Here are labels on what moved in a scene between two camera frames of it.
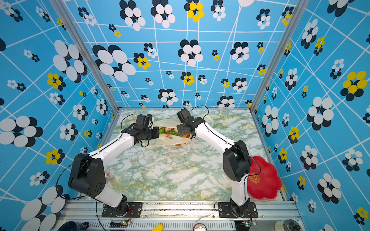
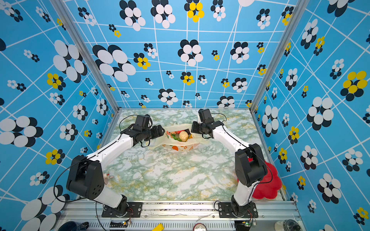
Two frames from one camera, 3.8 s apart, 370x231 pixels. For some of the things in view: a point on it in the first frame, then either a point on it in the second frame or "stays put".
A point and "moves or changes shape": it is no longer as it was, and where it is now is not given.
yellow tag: x=160 y=227 stays put
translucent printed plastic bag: x=169 y=136 moves or changes shape
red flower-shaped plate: x=263 y=181 stays put
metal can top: x=200 y=226 stays put
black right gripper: x=181 y=130 -> x=194 y=127
